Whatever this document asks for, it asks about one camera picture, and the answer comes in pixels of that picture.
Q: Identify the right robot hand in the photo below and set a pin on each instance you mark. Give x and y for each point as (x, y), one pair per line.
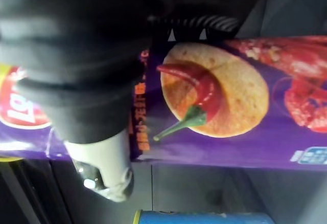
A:
(76, 55)

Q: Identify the purple chips can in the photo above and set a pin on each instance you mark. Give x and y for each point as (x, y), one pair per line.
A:
(230, 121)

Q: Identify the blue gum container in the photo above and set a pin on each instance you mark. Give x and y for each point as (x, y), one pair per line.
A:
(204, 218)

